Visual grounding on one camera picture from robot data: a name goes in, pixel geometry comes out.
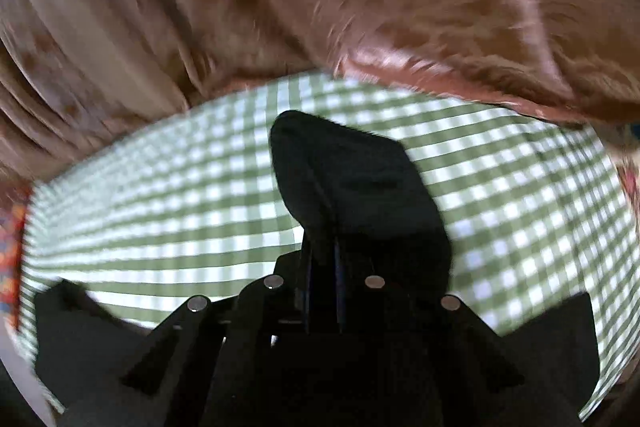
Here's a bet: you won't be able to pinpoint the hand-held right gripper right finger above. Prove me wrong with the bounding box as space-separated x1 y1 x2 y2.
332 237 526 427

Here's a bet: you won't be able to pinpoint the green checked bed sheet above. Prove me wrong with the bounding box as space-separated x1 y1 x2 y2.
17 72 633 423

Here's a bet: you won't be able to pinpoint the black pants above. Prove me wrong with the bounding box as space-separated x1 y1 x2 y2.
32 111 601 427

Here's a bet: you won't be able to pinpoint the red patterned cloth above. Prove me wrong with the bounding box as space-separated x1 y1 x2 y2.
0 187 32 323
617 157 640 212

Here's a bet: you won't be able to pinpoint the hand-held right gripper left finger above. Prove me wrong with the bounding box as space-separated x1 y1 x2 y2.
121 232 328 427

